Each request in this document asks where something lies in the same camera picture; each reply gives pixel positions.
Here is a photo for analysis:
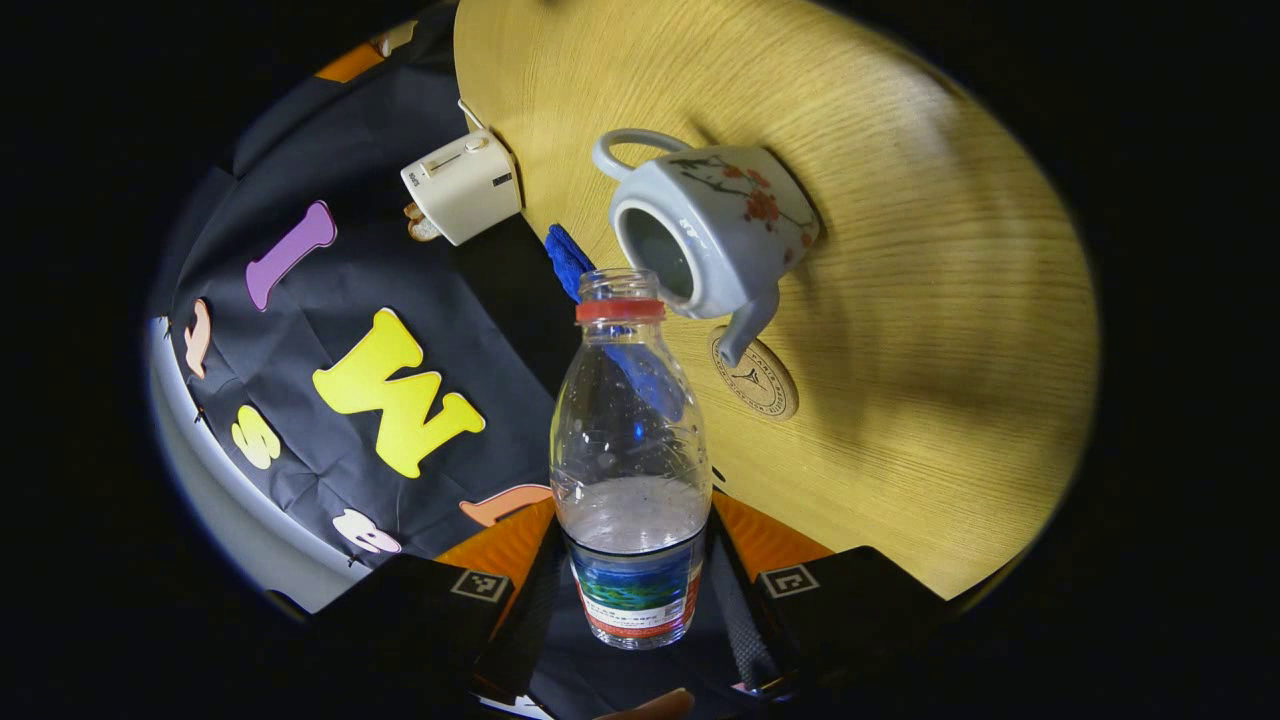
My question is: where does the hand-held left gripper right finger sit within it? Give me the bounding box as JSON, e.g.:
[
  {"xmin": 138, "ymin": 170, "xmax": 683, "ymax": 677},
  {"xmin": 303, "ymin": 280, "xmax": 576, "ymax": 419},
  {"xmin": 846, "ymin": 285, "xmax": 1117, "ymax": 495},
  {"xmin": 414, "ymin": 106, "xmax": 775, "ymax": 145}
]
[{"xmin": 703, "ymin": 490, "xmax": 949, "ymax": 699}]

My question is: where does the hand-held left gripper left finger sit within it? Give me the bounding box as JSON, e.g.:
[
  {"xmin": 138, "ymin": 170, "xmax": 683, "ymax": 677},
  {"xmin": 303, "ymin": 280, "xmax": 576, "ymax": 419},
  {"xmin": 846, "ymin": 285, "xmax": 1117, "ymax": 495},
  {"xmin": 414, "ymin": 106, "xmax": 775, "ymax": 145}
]
[{"xmin": 300, "ymin": 498, "xmax": 563, "ymax": 706}]

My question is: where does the clear plastic water bottle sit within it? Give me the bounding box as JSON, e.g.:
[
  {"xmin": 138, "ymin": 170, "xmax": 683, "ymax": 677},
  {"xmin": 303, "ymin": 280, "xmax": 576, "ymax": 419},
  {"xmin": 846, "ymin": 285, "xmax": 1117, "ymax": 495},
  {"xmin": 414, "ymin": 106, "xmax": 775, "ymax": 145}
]
[{"xmin": 549, "ymin": 268, "xmax": 714, "ymax": 651}]

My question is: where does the round wooden coaster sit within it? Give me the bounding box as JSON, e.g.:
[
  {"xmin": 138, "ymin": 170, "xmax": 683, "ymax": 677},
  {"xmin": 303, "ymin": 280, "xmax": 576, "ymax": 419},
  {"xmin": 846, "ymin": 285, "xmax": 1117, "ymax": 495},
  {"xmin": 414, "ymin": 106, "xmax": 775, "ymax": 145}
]
[{"xmin": 710, "ymin": 325, "xmax": 800, "ymax": 422}]

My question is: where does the white ceramic teacup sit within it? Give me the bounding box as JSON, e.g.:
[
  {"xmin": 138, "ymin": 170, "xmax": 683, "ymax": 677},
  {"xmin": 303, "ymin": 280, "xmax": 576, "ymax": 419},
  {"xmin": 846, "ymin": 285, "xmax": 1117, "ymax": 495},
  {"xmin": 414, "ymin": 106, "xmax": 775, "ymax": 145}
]
[{"xmin": 592, "ymin": 128, "xmax": 821, "ymax": 368}]

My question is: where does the black backdrop cloth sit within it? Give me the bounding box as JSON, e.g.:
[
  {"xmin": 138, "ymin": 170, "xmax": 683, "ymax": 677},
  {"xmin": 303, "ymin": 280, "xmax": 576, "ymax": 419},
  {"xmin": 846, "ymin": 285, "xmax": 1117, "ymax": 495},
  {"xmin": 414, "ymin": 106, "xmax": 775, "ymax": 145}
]
[{"xmin": 150, "ymin": 5, "xmax": 746, "ymax": 706}]

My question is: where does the blue towel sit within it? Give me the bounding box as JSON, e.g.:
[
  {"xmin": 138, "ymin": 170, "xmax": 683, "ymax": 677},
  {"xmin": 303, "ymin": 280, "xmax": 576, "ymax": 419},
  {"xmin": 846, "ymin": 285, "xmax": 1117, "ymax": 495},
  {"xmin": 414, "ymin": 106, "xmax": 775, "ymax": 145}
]
[{"xmin": 544, "ymin": 223, "xmax": 601, "ymax": 304}]

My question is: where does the toasted bread slice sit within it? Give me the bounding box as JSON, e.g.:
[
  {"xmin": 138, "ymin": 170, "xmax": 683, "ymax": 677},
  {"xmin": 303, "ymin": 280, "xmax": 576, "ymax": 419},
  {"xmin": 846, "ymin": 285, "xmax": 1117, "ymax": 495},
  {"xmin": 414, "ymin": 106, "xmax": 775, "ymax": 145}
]
[{"xmin": 403, "ymin": 200, "xmax": 446, "ymax": 244}]

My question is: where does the white toaster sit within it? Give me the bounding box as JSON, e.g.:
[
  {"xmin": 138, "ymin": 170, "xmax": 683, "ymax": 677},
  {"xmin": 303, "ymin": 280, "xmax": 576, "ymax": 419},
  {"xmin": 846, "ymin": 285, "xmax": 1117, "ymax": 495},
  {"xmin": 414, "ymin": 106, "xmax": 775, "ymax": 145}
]
[{"xmin": 400, "ymin": 128, "xmax": 524, "ymax": 247}]

